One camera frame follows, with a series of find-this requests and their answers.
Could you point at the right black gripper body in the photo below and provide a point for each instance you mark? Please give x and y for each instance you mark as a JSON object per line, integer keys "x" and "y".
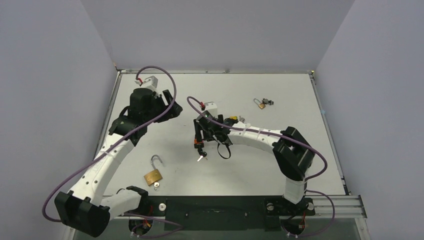
{"x": 201, "y": 133}

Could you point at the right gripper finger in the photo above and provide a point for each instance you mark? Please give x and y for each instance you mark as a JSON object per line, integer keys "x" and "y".
{"x": 198, "y": 134}
{"x": 220, "y": 120}

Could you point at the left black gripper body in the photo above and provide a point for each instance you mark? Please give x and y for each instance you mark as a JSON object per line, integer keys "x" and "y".
{"x": 159, "y": 106}

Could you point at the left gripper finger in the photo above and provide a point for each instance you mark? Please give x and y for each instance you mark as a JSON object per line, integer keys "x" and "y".
{"x": 174, "y": 112}
{"x": 169, "y": 97}

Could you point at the keys of orange padlock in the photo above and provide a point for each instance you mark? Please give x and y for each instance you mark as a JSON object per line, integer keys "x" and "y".
{"x": 202, "y": 155}

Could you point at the small brass padlock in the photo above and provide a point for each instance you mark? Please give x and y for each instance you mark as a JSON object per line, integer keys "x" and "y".
{"x": 263, "y": 103}

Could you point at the large brass padlock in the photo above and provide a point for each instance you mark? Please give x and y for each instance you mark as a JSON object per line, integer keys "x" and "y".
{"x": 154, "y": 175}

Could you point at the key of large padlock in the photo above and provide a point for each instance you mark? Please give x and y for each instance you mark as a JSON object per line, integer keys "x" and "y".
{"x": 156, "y": 186}

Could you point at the orange padlock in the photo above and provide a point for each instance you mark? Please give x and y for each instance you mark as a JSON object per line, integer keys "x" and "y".
{"x": 198, "y": 144}

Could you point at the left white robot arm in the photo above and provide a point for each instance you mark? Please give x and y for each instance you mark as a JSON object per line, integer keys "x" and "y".
{"x": 84, "y": 206}

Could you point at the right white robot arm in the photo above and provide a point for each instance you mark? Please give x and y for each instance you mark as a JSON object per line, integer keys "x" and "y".
{"x": 290, "y": 149}

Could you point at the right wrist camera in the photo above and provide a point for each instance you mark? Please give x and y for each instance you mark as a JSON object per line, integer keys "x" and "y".
{"x": 212, "y": 108}

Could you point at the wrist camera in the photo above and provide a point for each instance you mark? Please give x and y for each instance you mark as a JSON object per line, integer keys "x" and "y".
{"x": 212, "y": 108}
{"x": 150, "y": 82}

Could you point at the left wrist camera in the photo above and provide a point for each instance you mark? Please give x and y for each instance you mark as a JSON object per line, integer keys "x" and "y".
{"x": 150, "y": 82}

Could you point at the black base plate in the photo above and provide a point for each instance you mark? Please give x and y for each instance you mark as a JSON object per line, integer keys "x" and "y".
{"x": 225, "y": 213}

